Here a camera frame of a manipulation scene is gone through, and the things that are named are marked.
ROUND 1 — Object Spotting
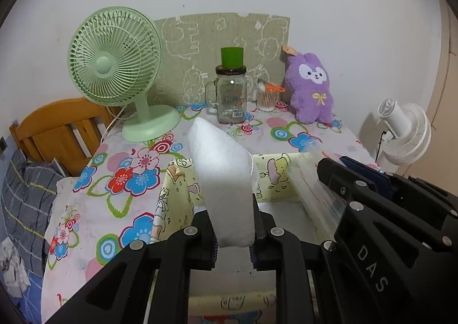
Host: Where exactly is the grey plaid pillow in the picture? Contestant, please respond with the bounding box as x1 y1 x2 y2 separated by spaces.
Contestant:
1 150 65 277

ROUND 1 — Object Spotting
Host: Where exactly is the glass mason jar mug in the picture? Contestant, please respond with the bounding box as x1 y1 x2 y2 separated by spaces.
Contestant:
205 65 248 125

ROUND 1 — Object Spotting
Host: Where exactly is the purple plush bunny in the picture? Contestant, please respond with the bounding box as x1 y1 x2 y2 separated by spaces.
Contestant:
283 46 334 124

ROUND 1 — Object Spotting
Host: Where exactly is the white foam towel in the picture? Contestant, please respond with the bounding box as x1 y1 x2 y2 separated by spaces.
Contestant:
187 118 258 247

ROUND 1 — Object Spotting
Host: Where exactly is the yellow cartoon fabric storage box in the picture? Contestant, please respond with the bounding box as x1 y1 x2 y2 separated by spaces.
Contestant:
148 153 344 316

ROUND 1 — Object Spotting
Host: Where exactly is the floral tablecloth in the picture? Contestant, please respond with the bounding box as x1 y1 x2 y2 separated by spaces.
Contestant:
40 103 376 323

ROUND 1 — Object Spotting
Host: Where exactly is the clear plastic zip bag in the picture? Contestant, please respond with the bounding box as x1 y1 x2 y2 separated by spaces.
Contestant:
287 142 346 243

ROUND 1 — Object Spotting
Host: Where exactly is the blue bed sheet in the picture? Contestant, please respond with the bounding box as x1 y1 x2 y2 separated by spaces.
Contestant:
1 258 44 323

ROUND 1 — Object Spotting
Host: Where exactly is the cotton swab container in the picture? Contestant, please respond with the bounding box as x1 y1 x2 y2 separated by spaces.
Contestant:
256 78 286 112

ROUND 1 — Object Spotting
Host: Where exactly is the wall power socket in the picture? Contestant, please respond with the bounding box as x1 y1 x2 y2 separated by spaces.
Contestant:
0 137 8 154

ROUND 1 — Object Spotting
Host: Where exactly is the green cup on jar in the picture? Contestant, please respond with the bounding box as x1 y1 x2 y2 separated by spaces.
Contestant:
220 46 244 69

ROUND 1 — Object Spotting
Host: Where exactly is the patterned cardboard panel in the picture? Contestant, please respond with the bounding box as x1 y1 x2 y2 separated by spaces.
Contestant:
148 12 291 107

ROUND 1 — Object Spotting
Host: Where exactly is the crumpled white cloth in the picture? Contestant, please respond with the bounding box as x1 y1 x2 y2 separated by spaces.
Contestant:
1 237 31 299

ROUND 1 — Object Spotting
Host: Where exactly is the white fan power cord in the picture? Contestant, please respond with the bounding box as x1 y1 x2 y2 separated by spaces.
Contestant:
98 103 134 146

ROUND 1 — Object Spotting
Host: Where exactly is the white standing fan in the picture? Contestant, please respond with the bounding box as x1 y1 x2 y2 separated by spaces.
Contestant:
360 98 432 171

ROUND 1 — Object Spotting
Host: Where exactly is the green desk fan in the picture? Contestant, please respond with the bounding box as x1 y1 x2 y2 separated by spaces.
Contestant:
68 6 180 142

